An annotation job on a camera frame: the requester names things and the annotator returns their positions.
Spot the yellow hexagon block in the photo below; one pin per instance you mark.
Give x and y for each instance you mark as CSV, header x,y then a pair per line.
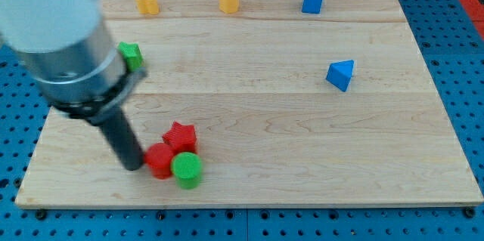
x,y
229,6

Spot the wooden board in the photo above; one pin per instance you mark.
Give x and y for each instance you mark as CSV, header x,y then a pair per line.
x,y
272,132

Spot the yellow heart block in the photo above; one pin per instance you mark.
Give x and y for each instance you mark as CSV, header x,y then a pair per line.
x,y
148,6

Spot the red star block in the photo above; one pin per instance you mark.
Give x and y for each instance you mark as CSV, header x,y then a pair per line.
x,y
181,138

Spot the green cylinder block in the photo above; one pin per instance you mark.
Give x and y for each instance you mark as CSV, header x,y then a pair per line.
x,y
187,169

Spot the green star block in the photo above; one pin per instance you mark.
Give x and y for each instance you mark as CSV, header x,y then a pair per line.
x,y
131,54

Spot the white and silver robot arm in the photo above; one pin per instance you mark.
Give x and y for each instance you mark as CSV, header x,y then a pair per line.
x,y
68,50

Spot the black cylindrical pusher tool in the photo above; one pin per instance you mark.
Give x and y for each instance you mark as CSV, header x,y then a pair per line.
x,y
117,131

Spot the red cylinder block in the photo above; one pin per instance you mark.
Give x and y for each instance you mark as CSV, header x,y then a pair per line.
x,y
158,158

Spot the blue triangle block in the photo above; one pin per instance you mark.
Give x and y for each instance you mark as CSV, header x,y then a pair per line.
x,y
339,74

